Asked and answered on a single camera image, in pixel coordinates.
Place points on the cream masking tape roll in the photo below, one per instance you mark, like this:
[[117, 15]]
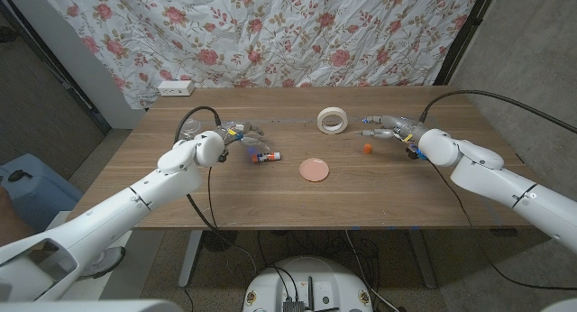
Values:
[[332, 131]]

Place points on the orange glue stick cap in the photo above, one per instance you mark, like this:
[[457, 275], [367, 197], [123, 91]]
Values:
[[368, 148]]

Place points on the white table leg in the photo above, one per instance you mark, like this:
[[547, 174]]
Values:
[[189, 262]]

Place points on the orange white glue stick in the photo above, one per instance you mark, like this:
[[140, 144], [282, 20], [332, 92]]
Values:
[[266, 157]]

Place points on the blue plastic bin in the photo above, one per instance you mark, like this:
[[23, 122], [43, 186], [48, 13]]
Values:
[[40, 190]]

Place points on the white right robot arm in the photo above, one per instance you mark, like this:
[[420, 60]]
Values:
[[487, 172]]

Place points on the black round floor fan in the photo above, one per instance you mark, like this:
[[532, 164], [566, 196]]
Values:
[[218, 241]]

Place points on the white power strip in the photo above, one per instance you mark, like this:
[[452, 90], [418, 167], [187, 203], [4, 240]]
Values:
[[176, 88]]

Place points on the clear glass jar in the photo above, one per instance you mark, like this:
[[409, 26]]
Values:
[[191, 126]]

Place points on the black backdrop frame post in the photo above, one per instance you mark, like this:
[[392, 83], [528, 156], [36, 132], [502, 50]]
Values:
[[464, 37], [79, 98]]

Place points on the grey table leg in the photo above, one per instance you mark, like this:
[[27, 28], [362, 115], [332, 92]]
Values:
[[424, 267]]

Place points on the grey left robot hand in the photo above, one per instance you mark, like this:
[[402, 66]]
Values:
[[241, 134]]

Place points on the person in brown clothing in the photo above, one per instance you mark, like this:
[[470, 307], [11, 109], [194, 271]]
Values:
[[11, 222]]

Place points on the small pink round plate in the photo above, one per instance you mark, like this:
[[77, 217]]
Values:
[[314, 170]]

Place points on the floral print backdrop cloth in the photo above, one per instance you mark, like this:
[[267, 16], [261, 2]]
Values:
[[270, 32]]

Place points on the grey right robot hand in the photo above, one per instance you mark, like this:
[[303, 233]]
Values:
[[394, 125]]

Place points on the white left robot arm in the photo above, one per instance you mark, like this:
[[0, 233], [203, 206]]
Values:
[[135, 199]]

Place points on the white robot torso base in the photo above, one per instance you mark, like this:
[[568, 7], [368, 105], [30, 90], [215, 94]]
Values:
[[315, 276]]

